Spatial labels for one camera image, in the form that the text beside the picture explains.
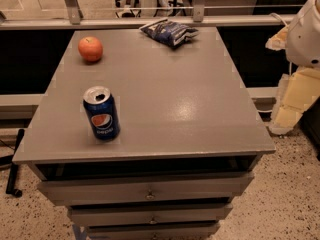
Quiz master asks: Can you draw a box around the metal window railing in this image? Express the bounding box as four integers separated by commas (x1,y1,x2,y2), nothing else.
0,0,305,30

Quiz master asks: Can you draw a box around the grey drawer cabinet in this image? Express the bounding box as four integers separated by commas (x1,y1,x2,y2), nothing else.
14,28,275,240

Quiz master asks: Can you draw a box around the red orange apple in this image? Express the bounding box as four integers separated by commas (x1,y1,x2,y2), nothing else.
78,36,103,62

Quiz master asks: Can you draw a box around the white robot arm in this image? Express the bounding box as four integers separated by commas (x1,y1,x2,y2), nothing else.
265,0,320,135

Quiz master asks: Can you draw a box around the blue pepsi can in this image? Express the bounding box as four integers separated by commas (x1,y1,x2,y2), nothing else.
83,86,120,141

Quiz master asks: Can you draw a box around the blue chip bag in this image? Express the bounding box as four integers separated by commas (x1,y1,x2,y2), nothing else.
140,18,199,48

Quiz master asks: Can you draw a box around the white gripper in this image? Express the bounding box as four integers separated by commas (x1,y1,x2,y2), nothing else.
265,0,320,135

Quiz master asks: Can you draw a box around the white cable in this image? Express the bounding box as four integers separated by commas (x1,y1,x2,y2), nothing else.
269,12,290,28

